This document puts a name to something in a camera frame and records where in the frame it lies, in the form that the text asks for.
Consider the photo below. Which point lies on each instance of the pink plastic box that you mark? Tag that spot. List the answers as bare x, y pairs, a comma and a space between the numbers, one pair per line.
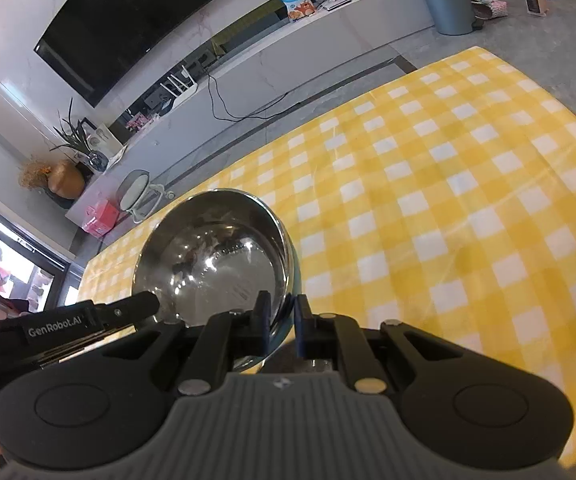
100, 218

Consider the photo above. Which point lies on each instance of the blue vase with plant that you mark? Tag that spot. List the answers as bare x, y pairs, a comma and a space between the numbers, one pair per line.
74, 136

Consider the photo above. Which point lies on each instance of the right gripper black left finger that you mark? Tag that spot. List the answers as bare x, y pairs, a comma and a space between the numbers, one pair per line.
226, 337

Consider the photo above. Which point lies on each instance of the white wifi router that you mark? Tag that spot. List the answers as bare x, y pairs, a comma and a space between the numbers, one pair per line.
180, 85

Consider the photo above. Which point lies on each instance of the blue steel bowl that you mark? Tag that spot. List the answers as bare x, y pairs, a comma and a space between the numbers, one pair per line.
214, 253

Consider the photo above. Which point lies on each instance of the black wall television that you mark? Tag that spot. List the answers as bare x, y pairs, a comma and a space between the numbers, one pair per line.
92, 44

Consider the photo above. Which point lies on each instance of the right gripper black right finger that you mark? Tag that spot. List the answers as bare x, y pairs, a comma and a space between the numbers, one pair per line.
340, 340

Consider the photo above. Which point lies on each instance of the white tv console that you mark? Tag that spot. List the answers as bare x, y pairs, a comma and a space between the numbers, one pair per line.
280, 62

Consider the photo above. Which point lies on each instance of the yellow white checkered tablecloth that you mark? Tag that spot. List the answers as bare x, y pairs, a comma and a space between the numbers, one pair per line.
446, 199

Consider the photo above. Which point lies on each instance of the brown round vase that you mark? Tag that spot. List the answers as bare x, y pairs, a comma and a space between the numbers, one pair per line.
65, 180

